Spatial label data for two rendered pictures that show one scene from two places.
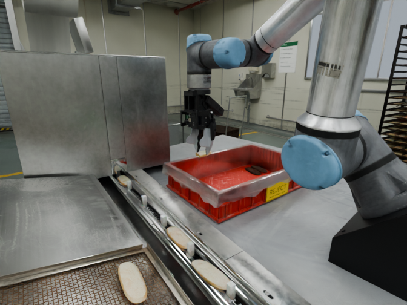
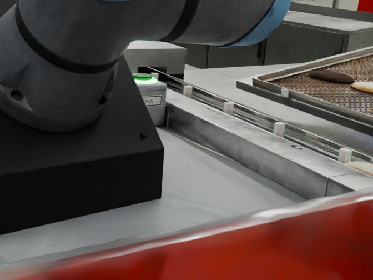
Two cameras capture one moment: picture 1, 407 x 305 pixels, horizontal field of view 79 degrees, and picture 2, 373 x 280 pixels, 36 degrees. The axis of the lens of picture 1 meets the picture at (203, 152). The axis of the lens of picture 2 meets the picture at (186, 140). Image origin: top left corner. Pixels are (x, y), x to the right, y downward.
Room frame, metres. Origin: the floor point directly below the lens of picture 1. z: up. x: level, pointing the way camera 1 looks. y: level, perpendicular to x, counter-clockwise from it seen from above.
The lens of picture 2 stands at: (1.13, -0.24, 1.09)
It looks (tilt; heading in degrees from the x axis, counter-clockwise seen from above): 16 degrees down; 182
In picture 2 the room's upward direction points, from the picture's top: 4 degrees clockwise
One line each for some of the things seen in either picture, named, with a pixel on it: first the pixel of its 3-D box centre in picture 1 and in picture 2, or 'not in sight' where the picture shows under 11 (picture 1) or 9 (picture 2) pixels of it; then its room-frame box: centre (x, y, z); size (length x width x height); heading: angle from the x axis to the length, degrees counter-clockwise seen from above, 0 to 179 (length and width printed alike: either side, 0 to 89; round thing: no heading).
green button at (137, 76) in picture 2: not in sight; (140, 79); (0.13, -0.37, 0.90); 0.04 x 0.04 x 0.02
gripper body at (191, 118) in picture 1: (197, 109); not in sight; (0.79, 0.02, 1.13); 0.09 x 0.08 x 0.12; 140
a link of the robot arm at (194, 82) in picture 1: (200, 82); not in sight; (0.79, 0.01, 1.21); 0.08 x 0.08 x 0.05
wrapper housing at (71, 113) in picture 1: (52, 92); not in sight; (2.71, 1.61, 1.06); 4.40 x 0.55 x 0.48; 35
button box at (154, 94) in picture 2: not in sight; (140, 110); (0.13, -0.37, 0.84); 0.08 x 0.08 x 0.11; 35
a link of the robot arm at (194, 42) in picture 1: (199, 55); not in sight; (0.79, 0.01, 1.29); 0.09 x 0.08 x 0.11; 39
